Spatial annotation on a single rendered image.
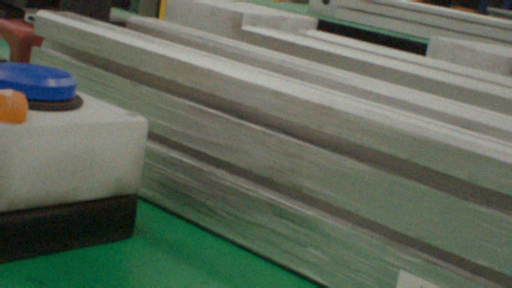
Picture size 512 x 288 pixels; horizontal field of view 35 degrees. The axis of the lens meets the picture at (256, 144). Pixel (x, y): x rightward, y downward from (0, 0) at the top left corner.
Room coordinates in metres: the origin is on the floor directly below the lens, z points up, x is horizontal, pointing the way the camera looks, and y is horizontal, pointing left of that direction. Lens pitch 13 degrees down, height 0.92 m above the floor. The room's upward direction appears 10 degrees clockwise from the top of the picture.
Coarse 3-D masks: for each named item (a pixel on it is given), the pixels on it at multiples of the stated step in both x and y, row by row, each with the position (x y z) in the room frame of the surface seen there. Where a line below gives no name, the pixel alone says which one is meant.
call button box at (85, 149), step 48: (0, 144) 0.31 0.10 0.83; (48, 144) 0.32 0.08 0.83; (96, 144) 0.34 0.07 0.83; (144, 144) 0.37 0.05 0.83; (0, 192) 0.31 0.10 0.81; (48, 192) 0.33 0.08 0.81; (96, 192) 0.35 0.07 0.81; (0, 240) 0.31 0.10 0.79; (48, 240) 0.33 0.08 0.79; (96, 240) 0.35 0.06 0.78
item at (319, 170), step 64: (64, 64) 0.48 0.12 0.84; (128, 64) 0.44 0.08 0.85; (192, 64) 0.41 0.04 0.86; (256, 64) 0.48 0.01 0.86; (320, 64) 0.48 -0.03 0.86; (192, 128) 0.41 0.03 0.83; (256, 128) 0.38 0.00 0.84; (320, 128) 0.36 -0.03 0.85; (384, 128) 0.34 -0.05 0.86; (448, 128) 0.34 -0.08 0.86; (192, 192) 0.40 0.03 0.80; (256, 192) 0.38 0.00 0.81; (320, 192) 0.35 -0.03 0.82; (384, 192) 0.33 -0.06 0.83; (448, 192) 0.32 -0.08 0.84; (320, 256) 0.35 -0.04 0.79; (384, 256) 0.33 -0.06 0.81; (448, 256) 0.32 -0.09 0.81
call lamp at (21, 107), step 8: (0, 96) 0.31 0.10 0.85; (8, 96) 0.31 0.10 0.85; (16, 96) 0.32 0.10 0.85; (24, 96) 0.32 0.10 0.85; (0, 104) 0.31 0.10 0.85; (8, 104) 0.31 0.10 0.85; (16, 104) 0.31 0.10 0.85; (24, 104) 0.32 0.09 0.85; (0, 112) 0.31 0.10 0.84; (8, 112) 0.31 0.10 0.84; (16, 112) 0.31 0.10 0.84; (24, 112) 0.32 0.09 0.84; (0, 120) 0.31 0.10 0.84; (8, 120) 0.31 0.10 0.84; (16, 120) 0.31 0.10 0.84; (24, 120) 0.32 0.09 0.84
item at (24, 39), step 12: (0, 0) 0.56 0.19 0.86; (0, 12) 0.53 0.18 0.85; (12, 12) 0.54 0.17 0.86; (24, 12) 0.55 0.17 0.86; (0, 24) 0.53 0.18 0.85; (12, 24) 0.53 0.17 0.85; (24, 24) 0.54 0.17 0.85; (12, 36) 0.53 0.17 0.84; (24, 36) 0.52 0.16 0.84; (36, 36) 0.53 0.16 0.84; (12, 48) 0.53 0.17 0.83; (24, 48) 0.53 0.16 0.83; (0, 60) 0.57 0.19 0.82; (12, 60) 0.54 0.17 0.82; (24, 60) 0.54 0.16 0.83
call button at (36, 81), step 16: (0, 64) 0.36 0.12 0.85; (16, 64) 0.37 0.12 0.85; (32, 64) 0.38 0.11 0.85; (0, 80) 0.34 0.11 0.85; (16, 80) 0.34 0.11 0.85; (32, 80) 0.34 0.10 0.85; (48, 80) 0.35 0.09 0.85; (64, 80) 0.36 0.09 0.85; (32, 96) 0.34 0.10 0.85; (48, 96) 0.35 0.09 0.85; (64, 96) 0.35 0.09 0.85
